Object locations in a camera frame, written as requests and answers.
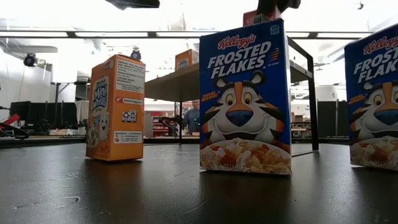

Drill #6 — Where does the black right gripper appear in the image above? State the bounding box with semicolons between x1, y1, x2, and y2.
254;0;302;24

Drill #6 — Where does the red Froot Loops cereal box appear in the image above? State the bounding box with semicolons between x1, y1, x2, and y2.
243;6;282;27

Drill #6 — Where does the blue Frosted Flakes cereal box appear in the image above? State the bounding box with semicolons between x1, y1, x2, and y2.
198;17;292;175
344;23;398;172

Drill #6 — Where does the orange Mini Wheats cereal box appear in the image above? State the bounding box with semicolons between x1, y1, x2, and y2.
175;49;200;72
85;54;146;162

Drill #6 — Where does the black partition panel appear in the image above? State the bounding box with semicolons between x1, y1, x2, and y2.
9;101;78;131
317;100;349;138

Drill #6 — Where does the person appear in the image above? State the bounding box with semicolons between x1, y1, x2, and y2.
183;99;201;136

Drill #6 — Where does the red storage rack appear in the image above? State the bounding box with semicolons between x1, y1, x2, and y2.
150;111;181;138

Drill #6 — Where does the white cloth cover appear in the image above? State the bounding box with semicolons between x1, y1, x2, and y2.
74;99;91;125

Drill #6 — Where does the black background table stand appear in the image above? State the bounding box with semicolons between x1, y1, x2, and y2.
51;81;91;103

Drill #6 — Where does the red bar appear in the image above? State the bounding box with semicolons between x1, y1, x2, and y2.
0;113;21;128

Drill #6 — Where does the black ceiling rail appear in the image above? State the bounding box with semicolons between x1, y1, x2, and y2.
0;30;374;40

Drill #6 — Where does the black metal table frame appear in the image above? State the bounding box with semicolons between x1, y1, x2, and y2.
0;136;351;147

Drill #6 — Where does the black hose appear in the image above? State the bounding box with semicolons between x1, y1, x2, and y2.
0;122;30;140

